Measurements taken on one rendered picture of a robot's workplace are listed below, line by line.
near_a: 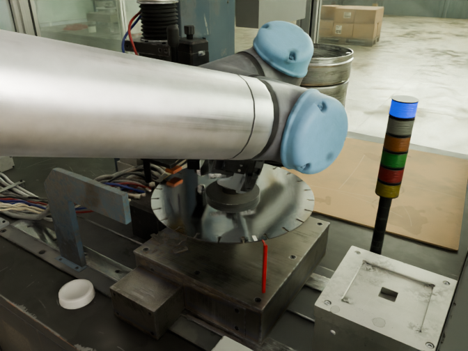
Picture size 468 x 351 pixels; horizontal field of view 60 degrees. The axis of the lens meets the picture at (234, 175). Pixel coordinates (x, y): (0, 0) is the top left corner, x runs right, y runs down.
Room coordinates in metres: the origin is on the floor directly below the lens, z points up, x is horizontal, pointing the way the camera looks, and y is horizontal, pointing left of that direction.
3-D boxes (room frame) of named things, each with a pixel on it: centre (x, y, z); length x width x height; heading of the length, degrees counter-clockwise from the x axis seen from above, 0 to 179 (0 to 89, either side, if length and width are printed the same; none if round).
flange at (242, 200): (0.73, 0.00, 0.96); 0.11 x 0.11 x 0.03
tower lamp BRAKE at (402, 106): (0.70, -0.30, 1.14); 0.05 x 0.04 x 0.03; 147
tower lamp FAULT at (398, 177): (0.70, -0.30, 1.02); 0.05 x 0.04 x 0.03; 147
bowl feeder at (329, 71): (1.47, -0.26, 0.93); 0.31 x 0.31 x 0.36
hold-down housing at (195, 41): (0.75, 0.08, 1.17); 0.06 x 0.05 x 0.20; 48
